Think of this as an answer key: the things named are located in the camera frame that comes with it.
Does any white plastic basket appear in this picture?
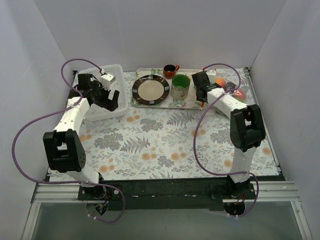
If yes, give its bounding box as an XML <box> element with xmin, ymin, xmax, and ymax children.
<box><xmin>76</xmin><ymin>64</ymin><xmax>129</xmax><ymax>121</ymax></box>

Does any dark purple fake fruit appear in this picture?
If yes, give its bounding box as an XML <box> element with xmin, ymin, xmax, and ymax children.
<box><xmin>224</xmin><ymin>81</ymin><xmax>237</xmax><ymax>92</ymax></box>

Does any clear zip top bag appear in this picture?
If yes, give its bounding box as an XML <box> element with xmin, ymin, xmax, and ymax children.
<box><xmin>192</xmin><ymin>71</ymin><xmax>248</xmax><ymax>116</ymax></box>

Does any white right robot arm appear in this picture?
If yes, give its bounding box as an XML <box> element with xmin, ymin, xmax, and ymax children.
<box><xmin>191</xmin><ymin>71</ymin><xmax>266</xmax><ymax>199</ymax></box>

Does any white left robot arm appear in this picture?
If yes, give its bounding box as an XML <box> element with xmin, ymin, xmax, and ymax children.
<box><xmin>43</xmin><ymin>72</ymin><xmax>120</xmax><ymax>200</ymax></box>

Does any floral mug green inside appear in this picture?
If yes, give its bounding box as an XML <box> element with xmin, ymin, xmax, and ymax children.
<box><xmin>170</xmin><ymin>74</ymin><xmax>191</xmax><ymax>101</ymax></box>

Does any small brown cup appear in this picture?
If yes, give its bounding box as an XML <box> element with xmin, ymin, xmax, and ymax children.
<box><xmin>163</xmin><ymin>64</ymin><xmax>180</xmax><ymax>79</ymax></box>

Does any dark rimmed beige plate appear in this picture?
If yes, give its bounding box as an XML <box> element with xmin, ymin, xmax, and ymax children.
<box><xmin>131</xmin><ymin>74</ymin><xmax>170</xmax><ymax>106</ymax></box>

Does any floral serving tray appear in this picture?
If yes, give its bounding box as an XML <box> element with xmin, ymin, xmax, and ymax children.
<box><xmin>130</xmin><ymin>68</ymin><xmax>202</xmax><ymax>110</ymax></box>

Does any floral tablecloth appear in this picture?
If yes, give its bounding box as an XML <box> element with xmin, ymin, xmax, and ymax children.
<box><xmin>47</xmin><ymin>67</ymin><xmax>280</xmax><ymax>181</ymax></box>

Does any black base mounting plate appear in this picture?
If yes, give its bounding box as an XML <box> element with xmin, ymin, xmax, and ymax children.
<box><xmin>77</xmin><ymin>178</ymin><xmax>260</xmax><ymax>212</ymax></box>

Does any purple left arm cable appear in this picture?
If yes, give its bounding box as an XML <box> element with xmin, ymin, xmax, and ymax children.
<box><xmin>11</xmin><ymin>58</ymin><xmax>126</xmax><ymax>224</ymax></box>

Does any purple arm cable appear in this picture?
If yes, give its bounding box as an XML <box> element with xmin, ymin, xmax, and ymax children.
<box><xmin>192</xmin><ymin>62</ymin><xmax>260</xmax><ymax>218</ymax></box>
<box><xmin>11</xmin><ymin>58</ymin><xmax>126</xmax><ymax>224</ymax></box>

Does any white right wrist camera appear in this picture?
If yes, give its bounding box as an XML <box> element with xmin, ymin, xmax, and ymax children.
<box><xmin>206</xmin><ymin>70</ymin><xmax>217</xmax><ymax>78</ymax></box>

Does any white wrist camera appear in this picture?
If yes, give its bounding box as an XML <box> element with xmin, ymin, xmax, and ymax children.
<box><xmin>99</xmin><ymin>73</ymin><xmax>116</xmax><ymax>90</ymax></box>
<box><xmin>206</xmin><ymin>70</ymin><xmax>217</xmax><ymax>78</ymax></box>

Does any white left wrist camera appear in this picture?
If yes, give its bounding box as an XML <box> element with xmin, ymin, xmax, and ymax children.
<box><xmin>99</xmin><ymin>73</ymin><xmax>116</xmax><ymax>90</ymax></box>

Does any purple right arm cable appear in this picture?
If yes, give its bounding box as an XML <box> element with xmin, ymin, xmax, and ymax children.
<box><xmin>192</xmin><ymin>62</ymin><xmax>260</xmax><ymax>218</ymax></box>

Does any aluminium frame rail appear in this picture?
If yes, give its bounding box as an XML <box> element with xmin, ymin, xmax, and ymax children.
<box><xmin>31</xmin><ymin>181</ymin><xmax>301</xmax><ymax>203</ymax></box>

